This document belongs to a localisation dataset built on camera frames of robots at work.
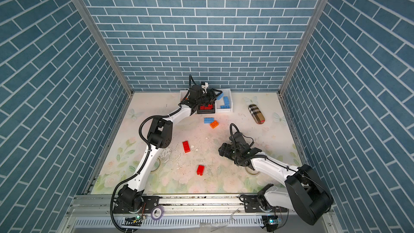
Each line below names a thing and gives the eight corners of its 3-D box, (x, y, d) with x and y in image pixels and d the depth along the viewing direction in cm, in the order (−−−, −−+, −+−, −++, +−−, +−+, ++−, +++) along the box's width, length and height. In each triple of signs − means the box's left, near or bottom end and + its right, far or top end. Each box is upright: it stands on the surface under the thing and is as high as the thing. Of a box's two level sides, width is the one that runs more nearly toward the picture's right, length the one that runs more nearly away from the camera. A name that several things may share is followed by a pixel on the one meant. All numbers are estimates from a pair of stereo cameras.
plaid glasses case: (258, 125, 105) (259, 122, 102) (247, 107, 114) (248, 104, 112) (265, 123, 106) (266, 120, 103) (254, 106, 115) (254, 103, 113)
